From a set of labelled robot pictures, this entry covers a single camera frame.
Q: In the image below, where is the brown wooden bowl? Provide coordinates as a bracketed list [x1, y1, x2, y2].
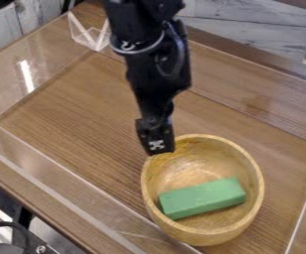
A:
[141, 134, 265, 246]

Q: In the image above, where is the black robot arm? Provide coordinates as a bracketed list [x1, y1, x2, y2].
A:
[101, 0, 192, 156]

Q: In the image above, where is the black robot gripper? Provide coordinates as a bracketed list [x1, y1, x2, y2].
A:
[109, 19, 194, 157]

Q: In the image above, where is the green rectangular block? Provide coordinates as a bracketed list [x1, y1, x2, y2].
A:
[159, 178, 246, 220]

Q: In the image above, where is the clear acrylic corner bracket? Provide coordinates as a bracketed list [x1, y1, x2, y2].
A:
[68, 12, 111, 52]

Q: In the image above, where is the black metal table leg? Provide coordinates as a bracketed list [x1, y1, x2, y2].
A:
[13, 206, 34, 246]

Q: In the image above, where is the black cable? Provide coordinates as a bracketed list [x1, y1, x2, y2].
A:
[0, 221, 33, 254]

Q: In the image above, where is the clear acrylic front wall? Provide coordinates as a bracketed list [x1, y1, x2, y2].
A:
[0, 127, 203, 254]

